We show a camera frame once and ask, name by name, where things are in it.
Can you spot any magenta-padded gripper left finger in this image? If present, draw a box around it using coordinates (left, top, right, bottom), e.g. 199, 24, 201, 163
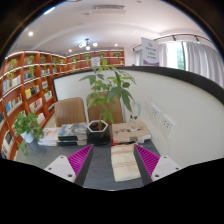
43, 144, 94, 187

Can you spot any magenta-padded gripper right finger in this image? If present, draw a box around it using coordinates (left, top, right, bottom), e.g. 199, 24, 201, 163
134, 144, 183, 186

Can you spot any cream and yellow striped towel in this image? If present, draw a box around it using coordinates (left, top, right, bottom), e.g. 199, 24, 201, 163
110, 143, 142, 183

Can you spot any white hardcover book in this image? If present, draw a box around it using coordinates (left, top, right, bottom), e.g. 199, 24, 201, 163
39, 127, 62, 143
37, 139, 59, 147

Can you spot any small tree in black pot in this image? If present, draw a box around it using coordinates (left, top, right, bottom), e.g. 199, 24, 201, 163
79, 59, 137, 147

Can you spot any beige large book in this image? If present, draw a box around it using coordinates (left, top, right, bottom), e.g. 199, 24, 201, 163
111, 120, 152, 144

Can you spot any ivy plant in white pot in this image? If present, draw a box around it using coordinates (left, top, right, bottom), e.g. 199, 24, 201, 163
12, 111, 45, 155

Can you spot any tan upholstered chair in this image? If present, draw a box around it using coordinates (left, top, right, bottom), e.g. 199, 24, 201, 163
54, 97, 87, 128
85, 91, 124, 126

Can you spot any clear acrylic sign stand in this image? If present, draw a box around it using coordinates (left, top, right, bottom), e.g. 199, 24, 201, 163
129, 101, 143, 123

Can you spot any orange wooden bookshelf unit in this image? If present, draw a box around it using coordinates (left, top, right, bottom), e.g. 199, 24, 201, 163
0, 49, 126, 160

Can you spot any white curtain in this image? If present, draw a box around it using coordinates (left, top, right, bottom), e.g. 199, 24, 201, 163
134, 40, 224, 89

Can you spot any hanging white and purple banner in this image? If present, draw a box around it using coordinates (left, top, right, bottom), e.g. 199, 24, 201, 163
140, 37, 160, 67

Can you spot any ceiling chandelier with round bulbs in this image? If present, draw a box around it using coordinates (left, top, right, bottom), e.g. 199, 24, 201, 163
78, 38, 99, 52

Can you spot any ceiling air vent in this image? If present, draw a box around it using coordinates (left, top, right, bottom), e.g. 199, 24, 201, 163
92, 3, 127, 15

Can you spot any white wall socket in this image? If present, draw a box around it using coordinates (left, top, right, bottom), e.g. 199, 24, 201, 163
159, 114, 175, 139
149, 104, 162, 125

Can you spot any black track light rail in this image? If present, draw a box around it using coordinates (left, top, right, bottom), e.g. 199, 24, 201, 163
132, 33, 214, 52

